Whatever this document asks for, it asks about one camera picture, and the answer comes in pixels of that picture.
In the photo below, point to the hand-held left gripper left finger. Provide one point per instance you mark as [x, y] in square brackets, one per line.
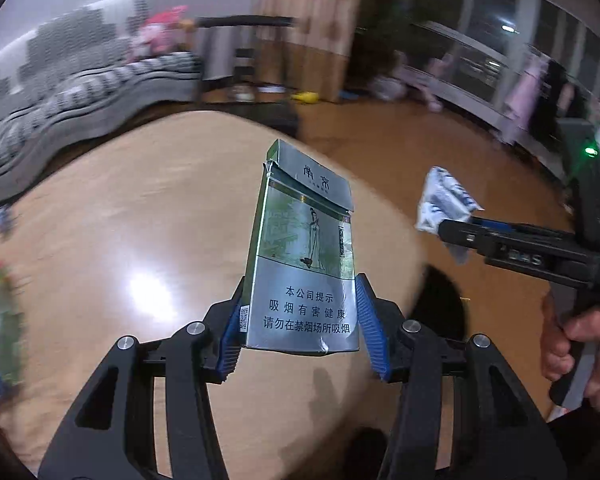
[232, 332]

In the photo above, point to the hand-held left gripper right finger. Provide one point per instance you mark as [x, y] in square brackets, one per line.
[372, 330]

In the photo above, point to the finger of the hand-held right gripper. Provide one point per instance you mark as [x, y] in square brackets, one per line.
[460, 237]
[495, 225]

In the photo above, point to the white blue plastic wrapper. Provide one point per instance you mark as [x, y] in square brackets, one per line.
[442, 200]

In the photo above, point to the silver green cigarette pack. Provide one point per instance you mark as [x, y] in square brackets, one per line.
[300, 260]

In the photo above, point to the pink hanging garment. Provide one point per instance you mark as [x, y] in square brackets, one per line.
[522, 95]

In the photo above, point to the dark hanging garment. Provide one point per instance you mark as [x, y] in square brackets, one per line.
[562, 90]

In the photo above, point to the pink toy vehicle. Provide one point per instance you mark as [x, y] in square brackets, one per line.
[405, 82]

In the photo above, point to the yellow floor toy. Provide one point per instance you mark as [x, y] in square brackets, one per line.
[305, 97]

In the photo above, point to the green potted plant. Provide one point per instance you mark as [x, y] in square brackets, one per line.
[390, 15]

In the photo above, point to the green snack packet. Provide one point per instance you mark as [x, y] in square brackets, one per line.
[0, 310]

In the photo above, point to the beige checked curtain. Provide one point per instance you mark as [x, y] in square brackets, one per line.
[305, 35]

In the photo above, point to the black white patterned blanket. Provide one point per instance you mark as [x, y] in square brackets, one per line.
[80, 85]

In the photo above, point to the black wooden chair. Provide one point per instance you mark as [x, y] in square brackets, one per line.
[245, 21]

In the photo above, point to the pink plush toy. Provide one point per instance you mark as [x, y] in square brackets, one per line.
[160, 30]

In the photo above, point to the white window frame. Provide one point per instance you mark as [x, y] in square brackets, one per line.
[480, 95]

